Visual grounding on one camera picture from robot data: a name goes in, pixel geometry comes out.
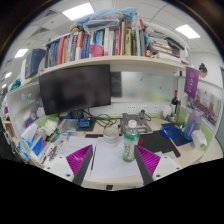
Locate tissue box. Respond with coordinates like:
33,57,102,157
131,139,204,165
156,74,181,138
21,123,46,156

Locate blue box under monitor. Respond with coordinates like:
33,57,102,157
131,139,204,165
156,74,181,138
78,118,92,130

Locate clear plastic water bottle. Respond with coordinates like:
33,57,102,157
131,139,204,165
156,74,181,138
123,126,140,162

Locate metal laptop stand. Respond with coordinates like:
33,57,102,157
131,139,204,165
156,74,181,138
120,112,152,134

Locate wall power sockets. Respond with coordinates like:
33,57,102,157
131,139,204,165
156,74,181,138
126,105,160,114

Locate stack of books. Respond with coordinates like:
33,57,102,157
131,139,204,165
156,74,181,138
144,26,189,64

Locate purple hanging pennant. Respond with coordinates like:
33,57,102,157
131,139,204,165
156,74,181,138
184,67,200,99

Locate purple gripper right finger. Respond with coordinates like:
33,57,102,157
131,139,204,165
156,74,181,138
134,145,161,185

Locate wooden book shelf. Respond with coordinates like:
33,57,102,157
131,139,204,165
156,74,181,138
23,55,188,85

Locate row of books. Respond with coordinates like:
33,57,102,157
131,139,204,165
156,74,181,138
45,16,149,68

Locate blue coiled cable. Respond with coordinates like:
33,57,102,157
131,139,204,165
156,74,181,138
159,124,181,140

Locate purple water jug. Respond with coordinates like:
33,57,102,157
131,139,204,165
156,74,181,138
184,109,203,141

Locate white paper sheet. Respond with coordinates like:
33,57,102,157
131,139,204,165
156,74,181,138
59,136,140,178

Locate plastic bag on books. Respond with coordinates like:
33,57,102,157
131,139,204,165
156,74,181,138
74,7,137,29

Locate white crumpled tissue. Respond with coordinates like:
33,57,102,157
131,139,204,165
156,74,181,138
191,130,207,149

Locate black cables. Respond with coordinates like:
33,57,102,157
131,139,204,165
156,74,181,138
83,108,118,129

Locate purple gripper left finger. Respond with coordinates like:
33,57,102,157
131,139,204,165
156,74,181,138
66,145,93,186

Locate dark blue binder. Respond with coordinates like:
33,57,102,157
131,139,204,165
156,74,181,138
25,48,45,78

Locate black mouse pad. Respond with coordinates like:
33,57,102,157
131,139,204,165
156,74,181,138
138,131,181,157

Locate white ceramic cup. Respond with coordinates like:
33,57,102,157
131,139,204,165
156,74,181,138
103,127,119,147

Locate black computer monitor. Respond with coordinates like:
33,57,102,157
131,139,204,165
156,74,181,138
39,65,111,115

